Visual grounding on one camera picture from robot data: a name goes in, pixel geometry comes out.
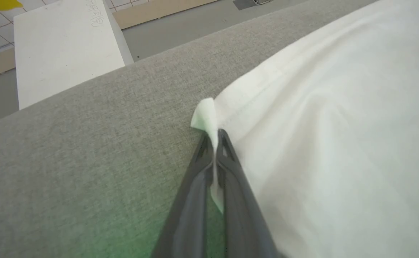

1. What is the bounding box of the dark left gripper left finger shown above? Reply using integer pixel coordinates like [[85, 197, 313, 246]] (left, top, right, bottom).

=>
[[151, 133, 215, 258]]

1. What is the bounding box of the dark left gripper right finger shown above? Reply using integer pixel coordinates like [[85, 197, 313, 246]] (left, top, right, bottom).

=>
[[217, 129, 279, 258]]

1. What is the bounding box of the white garment with grey stitching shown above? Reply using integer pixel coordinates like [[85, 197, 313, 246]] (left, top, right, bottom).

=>
[[190, 0, 419, 258]]

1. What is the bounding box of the grey fabric sofa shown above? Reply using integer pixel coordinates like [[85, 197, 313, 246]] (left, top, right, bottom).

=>
[[0, 0, 386, 258]]

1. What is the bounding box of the white rectangular box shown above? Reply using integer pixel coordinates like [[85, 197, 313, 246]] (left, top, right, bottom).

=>
[[13, 0, 135, 110]]

